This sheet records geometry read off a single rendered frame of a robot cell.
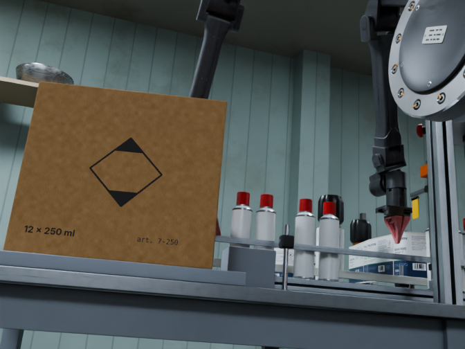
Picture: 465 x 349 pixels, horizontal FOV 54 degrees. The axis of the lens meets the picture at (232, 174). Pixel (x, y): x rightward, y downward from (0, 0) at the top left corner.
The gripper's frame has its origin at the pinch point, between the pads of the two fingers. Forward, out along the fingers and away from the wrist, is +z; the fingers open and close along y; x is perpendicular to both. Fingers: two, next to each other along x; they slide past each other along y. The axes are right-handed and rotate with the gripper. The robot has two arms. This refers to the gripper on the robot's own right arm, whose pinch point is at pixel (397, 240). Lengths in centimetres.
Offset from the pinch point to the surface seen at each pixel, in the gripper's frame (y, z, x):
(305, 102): -63, -169, -276
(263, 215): 40.8, -1.8, 7.9
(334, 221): 22.0, -2.1, 8.2
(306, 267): 29.3, 10.2, 8.7
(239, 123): -2, -143, -291
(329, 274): 23.2, 11.4, 8.4
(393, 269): -8.0, 6.4, -16.9
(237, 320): 54, 22, 49
